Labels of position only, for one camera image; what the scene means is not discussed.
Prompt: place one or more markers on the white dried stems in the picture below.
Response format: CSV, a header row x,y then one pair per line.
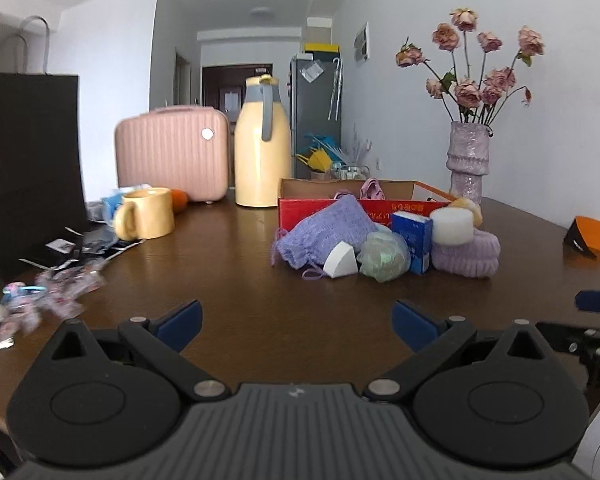
x,y
358,147

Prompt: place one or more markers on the yellow thermos jug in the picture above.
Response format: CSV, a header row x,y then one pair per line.
x,y
260,160

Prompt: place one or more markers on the dried rose bouquet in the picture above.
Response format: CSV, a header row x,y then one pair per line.
x,y
467,92

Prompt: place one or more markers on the grey refrigerator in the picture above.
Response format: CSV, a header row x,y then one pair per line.
x,y
315,120

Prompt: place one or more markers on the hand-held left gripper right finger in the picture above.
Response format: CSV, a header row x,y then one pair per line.
x,y
413,327

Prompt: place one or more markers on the yellow box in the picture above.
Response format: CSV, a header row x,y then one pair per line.
x,y
322,48

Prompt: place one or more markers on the purple fluffy headband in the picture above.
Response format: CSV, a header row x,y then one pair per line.
x,y
467,258

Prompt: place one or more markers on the pile of small shiny packets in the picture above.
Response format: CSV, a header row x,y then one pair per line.
x,y
65,290

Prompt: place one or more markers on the white wedge sponge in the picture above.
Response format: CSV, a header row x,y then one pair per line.
x,y
341,262

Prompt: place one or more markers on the scattered dark photo cards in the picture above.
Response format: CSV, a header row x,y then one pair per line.
x,y
87,247

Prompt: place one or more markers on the pink hair scrunchie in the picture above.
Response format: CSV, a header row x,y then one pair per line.
x,y
372,190

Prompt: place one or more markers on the paper sheet on refrigerator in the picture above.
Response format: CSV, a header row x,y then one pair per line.
x,y
312,71

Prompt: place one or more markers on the pink ribbed suitcase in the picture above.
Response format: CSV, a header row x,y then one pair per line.
x,y
165,155

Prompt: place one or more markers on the blue and white small box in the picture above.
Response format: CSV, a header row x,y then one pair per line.
x,y
412,240

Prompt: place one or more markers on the orange fruit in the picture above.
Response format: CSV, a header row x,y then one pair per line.
x,y
179,201

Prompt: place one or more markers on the purple knitted pouch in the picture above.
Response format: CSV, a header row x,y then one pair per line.
x,y
325,235

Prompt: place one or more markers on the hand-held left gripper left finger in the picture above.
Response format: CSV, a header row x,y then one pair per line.
x,y
182,324

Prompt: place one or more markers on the rack of small bottles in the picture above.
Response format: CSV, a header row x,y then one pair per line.
x,y
349,171

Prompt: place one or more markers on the white umbrella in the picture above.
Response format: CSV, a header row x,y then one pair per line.
x,y
336,87

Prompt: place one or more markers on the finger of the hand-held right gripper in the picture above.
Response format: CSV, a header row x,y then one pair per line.
x,y
567,339
599,302

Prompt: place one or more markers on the white round sponge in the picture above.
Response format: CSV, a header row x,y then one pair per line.
x,y
452,225

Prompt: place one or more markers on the black paper bag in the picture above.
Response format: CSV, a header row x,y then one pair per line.
x,y
25,160

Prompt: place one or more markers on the red cardboard box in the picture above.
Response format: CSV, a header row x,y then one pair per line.
x,y
300,215

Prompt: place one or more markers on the yellow mug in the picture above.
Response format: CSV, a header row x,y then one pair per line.
x,y
150,215

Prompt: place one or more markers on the green mesh bath ball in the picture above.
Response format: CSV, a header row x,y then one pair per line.
x,y
382,258

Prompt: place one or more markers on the purple ceramic vase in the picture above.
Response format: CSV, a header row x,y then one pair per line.
x,y
467,160

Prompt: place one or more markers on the dark brown door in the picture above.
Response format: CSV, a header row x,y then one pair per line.
x,y
214,90

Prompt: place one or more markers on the orange and black card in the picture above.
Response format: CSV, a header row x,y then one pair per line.
x,y
592,232

